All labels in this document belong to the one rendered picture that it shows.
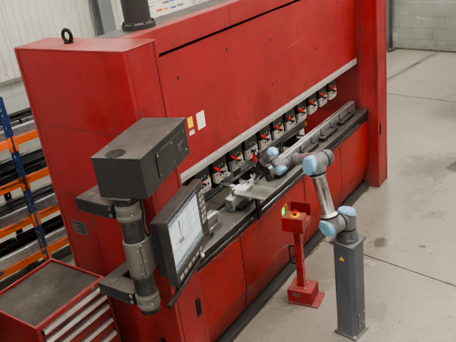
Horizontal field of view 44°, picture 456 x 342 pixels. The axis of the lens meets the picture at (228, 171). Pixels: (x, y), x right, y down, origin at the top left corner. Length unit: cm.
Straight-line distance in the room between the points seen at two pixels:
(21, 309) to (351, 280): 208
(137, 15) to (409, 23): 880
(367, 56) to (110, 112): 330
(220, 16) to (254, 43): 47
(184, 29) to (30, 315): 183
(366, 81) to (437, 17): 571
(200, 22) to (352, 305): 213
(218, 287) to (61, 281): 105
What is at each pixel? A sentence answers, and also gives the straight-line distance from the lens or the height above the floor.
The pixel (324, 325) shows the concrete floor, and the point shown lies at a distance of 432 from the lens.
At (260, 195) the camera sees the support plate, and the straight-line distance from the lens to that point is 396.
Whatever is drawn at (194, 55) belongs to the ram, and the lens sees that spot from 348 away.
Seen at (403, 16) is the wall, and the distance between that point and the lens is 1162.
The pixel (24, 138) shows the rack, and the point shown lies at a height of 137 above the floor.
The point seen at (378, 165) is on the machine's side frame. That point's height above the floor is 26.
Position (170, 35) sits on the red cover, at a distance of 329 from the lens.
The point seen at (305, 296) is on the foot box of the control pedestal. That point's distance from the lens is 446.
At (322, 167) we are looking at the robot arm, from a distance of 351.
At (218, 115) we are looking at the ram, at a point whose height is 162.
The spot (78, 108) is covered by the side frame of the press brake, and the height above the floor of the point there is 198.
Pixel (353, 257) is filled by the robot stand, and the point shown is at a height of 69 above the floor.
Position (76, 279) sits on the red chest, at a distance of 348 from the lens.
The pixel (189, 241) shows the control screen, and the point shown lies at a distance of 280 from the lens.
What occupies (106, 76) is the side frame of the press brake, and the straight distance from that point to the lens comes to 287.
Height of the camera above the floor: 282
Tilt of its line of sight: 24 degrees down
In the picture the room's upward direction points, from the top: 8 degrees counter-clockwise
